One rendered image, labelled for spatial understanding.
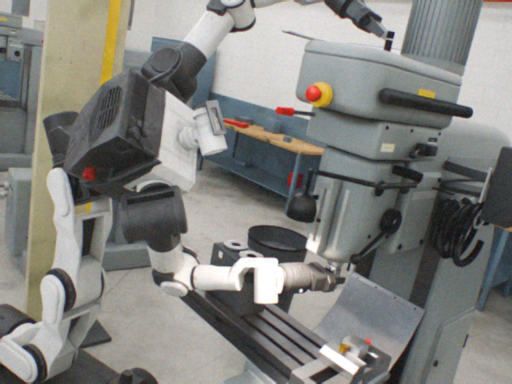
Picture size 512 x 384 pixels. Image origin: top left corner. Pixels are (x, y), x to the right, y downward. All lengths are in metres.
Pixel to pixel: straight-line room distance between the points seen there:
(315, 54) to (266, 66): 6.67
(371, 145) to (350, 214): 0.21
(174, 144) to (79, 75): 1.51
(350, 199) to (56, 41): 1.80
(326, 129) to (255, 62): 6.84
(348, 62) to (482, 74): 4.71
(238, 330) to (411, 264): 0.64
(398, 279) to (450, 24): 0.87
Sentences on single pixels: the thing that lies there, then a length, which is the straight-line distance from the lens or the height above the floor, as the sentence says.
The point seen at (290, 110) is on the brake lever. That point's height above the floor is 1.70.
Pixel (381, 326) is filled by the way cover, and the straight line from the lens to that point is 1.77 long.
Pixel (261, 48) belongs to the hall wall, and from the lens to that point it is 8.03.
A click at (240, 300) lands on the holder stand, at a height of 1.03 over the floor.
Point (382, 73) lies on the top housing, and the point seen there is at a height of 1.84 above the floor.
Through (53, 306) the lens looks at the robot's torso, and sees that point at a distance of 1.59.
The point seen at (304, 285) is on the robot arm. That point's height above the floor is 1.24.
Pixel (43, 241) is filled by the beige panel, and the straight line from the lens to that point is 2.85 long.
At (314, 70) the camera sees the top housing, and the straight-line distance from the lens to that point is 1.19.
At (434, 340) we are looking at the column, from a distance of 1.82.
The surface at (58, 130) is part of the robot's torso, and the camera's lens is 1.48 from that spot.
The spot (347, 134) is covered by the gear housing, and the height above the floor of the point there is 1.68.
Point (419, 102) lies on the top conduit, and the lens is 1.20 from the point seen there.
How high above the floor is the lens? 1.79
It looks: 14 degrees down
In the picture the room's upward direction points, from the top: 11 degrees clockwise
